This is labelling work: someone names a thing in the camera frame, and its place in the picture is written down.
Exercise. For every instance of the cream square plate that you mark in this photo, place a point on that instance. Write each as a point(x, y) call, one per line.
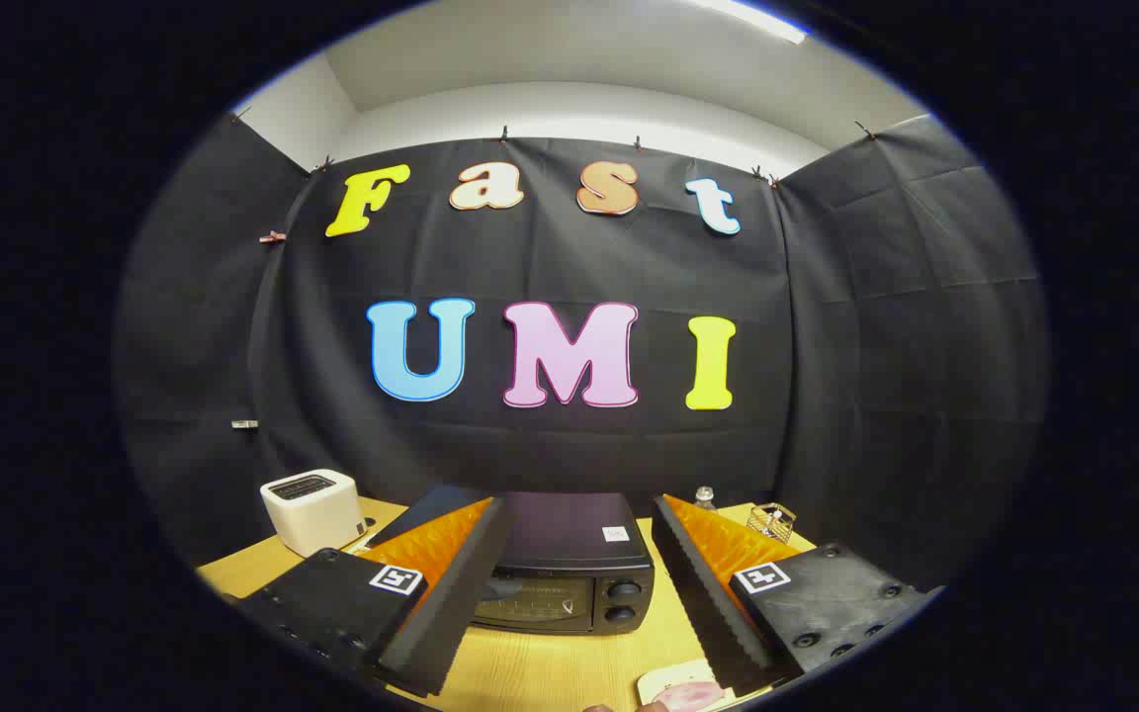
point(663, 677)

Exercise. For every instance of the white bread toaster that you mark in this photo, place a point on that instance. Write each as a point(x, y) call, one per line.
point(312, 514)

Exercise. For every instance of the clear plastic bottle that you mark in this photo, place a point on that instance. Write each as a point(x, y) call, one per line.
point(705, 498)

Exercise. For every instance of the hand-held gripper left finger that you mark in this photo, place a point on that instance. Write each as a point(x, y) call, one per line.
point(461, 593)

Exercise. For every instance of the pink ham slice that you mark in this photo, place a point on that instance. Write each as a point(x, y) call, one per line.
point(688, 695)

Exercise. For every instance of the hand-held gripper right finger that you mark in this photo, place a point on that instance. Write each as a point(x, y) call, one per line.
point(703, 593)

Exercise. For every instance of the black toaster oven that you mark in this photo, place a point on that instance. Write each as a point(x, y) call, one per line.
point(569, 534)

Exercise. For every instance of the pink cloth clip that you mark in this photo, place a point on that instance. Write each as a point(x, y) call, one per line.
point(273, 237)

